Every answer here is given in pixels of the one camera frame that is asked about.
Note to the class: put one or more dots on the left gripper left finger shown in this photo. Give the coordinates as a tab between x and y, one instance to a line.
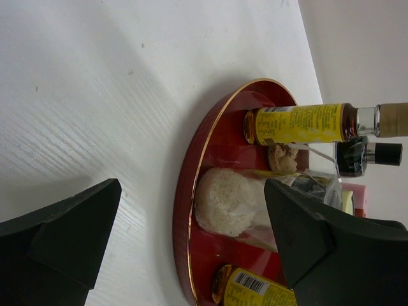
52	256

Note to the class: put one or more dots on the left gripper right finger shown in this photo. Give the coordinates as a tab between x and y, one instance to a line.
332	258

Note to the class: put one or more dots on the round black cap jar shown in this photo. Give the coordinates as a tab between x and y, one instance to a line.
350	159

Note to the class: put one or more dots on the black lid wide jar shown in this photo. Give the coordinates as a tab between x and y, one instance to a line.
232	202

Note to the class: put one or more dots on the yellow label bottle cork cap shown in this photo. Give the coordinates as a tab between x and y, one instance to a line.
323	123

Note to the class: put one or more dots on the yellow cap white powder jar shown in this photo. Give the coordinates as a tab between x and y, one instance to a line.
347	202

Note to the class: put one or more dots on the round red lacquer tray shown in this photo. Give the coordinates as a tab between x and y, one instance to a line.
219	141

